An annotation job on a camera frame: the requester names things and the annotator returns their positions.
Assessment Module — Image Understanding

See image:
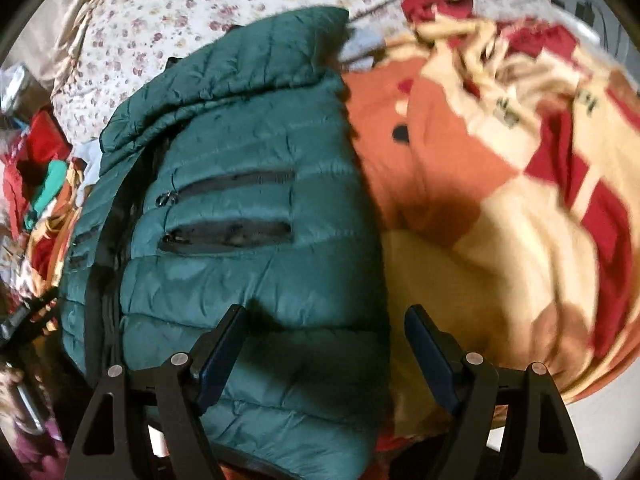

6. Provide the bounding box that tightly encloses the green quilted puffer jacket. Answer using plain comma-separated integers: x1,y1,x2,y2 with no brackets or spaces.
60,6,390,479

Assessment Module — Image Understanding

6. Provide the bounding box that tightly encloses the green garment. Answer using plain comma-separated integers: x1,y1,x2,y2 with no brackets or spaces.
24,159,67,231

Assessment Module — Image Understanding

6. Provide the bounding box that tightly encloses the grey fleece garment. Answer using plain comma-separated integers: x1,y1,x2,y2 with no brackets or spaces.
72,139,102,202

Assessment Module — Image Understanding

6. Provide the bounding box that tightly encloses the red garment pile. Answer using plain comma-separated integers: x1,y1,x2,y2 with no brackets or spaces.
1,106,72,240

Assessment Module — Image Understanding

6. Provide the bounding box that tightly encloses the clear plastic bag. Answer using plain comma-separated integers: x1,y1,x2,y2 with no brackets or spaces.
0,63,30,115

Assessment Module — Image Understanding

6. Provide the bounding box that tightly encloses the beige curtain cloth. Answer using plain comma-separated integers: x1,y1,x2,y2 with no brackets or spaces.
4,0,100,90

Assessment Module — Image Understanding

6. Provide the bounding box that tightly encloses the orange red cartoon blanket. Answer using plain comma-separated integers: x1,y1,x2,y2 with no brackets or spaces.
330,16,639,439

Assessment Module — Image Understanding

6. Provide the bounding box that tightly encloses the red cloth on bed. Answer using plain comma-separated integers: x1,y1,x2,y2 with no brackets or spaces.
401,0,474,24

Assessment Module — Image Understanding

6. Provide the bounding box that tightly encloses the black charger with cable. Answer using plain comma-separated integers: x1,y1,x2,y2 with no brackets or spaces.
551,0,628,58

